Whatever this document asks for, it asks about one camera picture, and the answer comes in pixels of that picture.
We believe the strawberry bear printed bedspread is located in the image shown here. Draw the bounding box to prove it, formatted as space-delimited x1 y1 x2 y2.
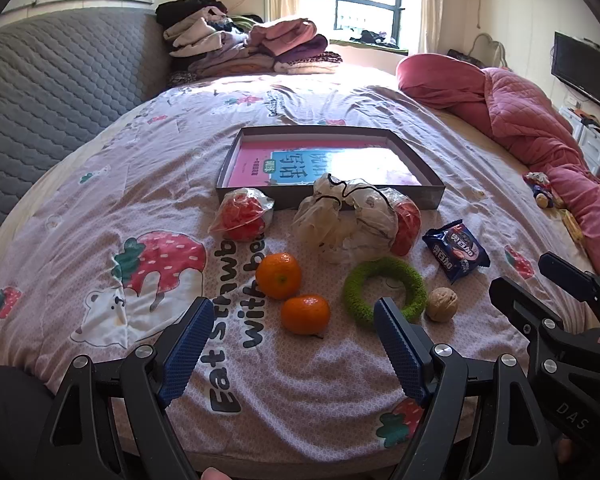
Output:
0 67 600 468

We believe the yellow flat packet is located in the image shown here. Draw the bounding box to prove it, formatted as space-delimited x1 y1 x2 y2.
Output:
562 210 586 246

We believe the green windowsill mat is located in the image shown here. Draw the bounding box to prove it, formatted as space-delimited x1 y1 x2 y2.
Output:
330 40 411 55

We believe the dark cloth on windowsill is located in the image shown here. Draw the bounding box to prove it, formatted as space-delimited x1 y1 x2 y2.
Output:
350 30 398 48

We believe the grey cardboard box tray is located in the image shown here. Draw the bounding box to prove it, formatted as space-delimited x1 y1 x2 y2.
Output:
216 126 446 210

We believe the person's right hand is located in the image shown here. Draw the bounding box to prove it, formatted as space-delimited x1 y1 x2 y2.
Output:
554 437 576 467

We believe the black flat television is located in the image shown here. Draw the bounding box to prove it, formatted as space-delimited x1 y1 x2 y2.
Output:
551 31 600 112

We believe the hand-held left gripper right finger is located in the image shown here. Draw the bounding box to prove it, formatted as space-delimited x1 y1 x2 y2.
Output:
373 297 563 480

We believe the pink quilted duvet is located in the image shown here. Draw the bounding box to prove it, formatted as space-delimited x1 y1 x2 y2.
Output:
396 52 600 276

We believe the dark blue snack packet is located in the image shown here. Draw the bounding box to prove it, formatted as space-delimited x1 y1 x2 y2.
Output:
422 220 491 283

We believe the green knitted ring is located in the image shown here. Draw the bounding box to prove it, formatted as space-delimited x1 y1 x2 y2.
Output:
343 256 428 330

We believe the white drawer cabinet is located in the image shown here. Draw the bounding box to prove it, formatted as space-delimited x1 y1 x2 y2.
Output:
560 105 600 171

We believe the cream mesh drawstring bag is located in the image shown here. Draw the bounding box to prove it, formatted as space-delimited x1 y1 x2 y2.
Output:
292 174 400 265

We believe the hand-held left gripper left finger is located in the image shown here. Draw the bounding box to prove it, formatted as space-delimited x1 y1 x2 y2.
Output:
34 297 216 480

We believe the grey quilted headboard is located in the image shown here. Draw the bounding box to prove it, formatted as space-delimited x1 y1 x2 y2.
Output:
0 7 173 261

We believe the small colourful stuffed toy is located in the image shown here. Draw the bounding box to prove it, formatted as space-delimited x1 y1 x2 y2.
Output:
523 172 563 209

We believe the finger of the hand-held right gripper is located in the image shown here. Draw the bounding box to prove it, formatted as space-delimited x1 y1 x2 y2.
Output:
489 276 563 342
538 251 600 333

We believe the orange mandarin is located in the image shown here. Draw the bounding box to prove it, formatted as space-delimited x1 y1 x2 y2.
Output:
255 252 302 301
280 294 331 336

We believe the white heart-shaped wire rack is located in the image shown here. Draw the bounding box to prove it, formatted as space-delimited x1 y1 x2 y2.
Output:
472 32 508 68

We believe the brown walnut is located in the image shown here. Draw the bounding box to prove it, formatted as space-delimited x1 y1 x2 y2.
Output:
426 287 459 322

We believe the pile of folded clothes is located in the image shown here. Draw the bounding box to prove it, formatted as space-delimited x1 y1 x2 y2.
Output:
155 0 343 86

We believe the clear bag of red snacks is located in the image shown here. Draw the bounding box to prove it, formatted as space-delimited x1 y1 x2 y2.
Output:
208 187 276 242
380 187 423 257

